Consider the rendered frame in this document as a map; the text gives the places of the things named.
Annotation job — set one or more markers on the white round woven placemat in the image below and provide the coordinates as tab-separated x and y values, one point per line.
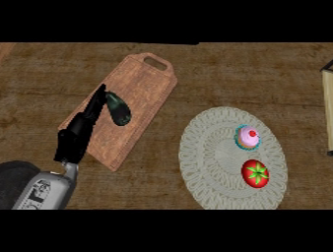
222	164

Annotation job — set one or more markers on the red tomato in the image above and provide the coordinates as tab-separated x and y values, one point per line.
255	174

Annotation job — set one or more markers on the pink frosted cupcake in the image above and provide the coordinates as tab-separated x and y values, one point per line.
248	138

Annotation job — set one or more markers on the dark green eggplant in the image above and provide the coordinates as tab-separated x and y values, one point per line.
119	110

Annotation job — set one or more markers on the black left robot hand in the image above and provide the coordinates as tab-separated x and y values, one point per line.
79	131

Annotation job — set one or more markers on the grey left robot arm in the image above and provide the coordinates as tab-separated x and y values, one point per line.
26	188

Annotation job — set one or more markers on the brown wooden cutting board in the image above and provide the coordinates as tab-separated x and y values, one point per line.
135	95

